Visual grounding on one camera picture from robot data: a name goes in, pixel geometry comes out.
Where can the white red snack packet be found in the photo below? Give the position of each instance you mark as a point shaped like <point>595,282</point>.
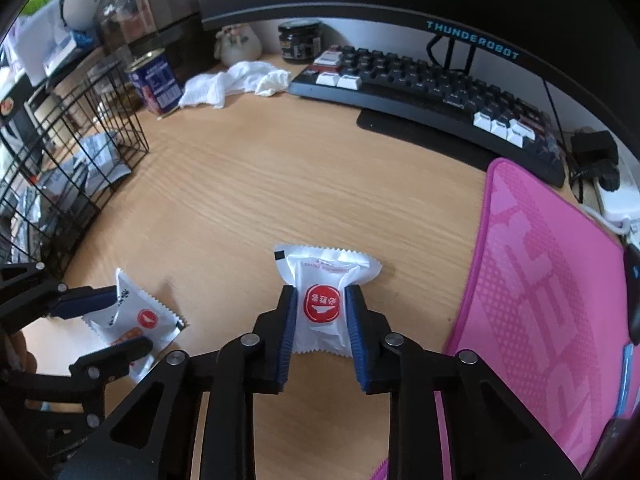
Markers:
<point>150,320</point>
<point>320,280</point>

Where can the large white black packet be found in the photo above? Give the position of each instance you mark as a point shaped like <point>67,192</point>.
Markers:
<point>100,152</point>

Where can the black keyboard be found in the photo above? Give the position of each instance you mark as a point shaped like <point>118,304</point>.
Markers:
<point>425,85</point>

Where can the white rounded object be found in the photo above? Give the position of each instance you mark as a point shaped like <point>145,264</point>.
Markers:
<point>80,5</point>

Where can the white power strip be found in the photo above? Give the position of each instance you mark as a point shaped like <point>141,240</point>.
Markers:
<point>610,205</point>

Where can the white cloth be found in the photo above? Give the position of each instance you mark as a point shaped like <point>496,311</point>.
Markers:
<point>225,82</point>

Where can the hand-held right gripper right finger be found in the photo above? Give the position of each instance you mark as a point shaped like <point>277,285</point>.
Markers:
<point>357,340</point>

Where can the white blue boxes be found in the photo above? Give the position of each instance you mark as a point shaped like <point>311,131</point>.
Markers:
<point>40,45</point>

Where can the black power adapter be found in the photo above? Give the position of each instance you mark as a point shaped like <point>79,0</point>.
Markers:
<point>595,147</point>

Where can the blue tin can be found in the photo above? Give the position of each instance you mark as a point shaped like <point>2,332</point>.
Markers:
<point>155,82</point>

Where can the beige figurine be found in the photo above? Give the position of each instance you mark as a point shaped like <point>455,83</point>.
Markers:
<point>240,42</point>

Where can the dark glass jar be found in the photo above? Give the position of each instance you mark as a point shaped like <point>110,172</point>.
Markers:
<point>300,42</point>

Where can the pink mouse mat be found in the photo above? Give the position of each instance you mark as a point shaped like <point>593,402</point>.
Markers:
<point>525,260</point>

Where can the person's left hand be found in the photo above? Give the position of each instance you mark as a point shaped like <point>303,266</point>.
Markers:
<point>17,352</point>

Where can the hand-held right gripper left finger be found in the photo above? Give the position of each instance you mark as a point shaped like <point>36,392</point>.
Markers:
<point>287,330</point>

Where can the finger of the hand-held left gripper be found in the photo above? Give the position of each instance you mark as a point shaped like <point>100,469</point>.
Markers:
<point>115,355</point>
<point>85,302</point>

